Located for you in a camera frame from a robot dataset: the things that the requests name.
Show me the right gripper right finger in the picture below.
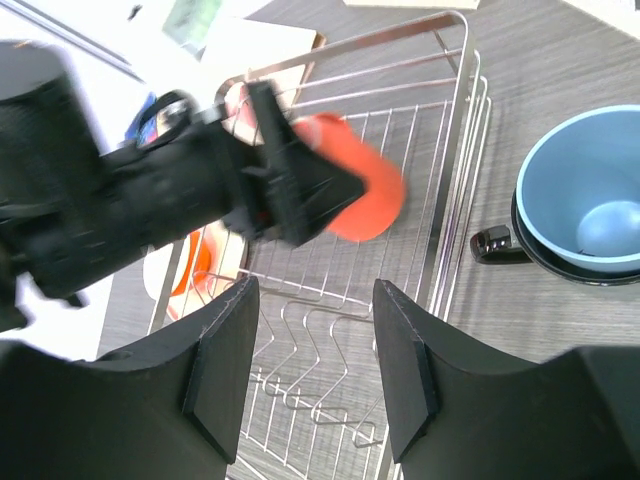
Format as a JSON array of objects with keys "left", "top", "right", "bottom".
[{"left": 373, "top": 280, "right": 639, "bottom": 479}]

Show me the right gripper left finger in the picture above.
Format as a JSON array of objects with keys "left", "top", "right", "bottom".
[{"left": 1, "top": 277, "right": 260, "bottom": 479}]

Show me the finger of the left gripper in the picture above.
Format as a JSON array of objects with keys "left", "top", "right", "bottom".
[{"left": 247, "top": 81, "right": 364, "bottom": 247}]

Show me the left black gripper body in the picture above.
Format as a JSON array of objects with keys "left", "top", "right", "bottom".
[{"left": 1, "top": 95, "right": 257, "bottom": 330}]

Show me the orange cup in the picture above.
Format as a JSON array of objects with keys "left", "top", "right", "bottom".
[{"left": 292, "top": 112, "right": 407, "bottom": 242}]

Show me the pink cream plate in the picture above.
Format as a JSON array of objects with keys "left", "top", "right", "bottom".
[{"left": 167, "top": 221, "right": 247, "bottom": 321}]

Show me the metal wire dish rack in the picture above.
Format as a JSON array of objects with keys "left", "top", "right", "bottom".
[{"left": 147, "top": 10, "right": 493, "bottom": 480}]

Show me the grey mug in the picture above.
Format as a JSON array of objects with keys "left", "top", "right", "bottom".
[{"left": 469, "top": 193, "right": 639, "bottom": 287}]

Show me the blue cup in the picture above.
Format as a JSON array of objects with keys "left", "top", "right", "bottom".
[{"left": 516, "top": 104, "right": 639, "bottom": 274}]

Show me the pink cube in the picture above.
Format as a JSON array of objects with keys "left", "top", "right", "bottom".
[{"left": 222, "top": 79, "right": 296, "bottom": 149}]

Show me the blue Jane Eyre book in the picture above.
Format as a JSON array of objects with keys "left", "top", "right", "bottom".
[{"left": 123, "top": 92, "right": 176, "bottom": 151}]

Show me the brown cardboard sheet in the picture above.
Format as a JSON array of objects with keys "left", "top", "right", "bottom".
[{"left": 200, "top": 18, "right": 326, "bottom": 100}]

